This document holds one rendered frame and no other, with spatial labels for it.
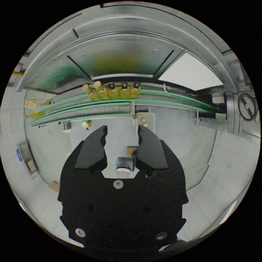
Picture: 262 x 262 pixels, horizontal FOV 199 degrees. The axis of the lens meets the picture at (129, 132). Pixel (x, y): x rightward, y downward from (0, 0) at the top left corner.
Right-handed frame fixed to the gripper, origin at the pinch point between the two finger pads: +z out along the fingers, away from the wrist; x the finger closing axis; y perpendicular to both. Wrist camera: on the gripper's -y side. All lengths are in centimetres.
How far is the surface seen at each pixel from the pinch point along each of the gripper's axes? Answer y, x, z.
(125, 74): -15.9, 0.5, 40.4
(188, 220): 312, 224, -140
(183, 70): -21.5, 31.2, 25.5
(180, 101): -1, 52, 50
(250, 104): -28, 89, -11
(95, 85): -8.5, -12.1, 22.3
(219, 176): 221, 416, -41
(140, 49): -23.7, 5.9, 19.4
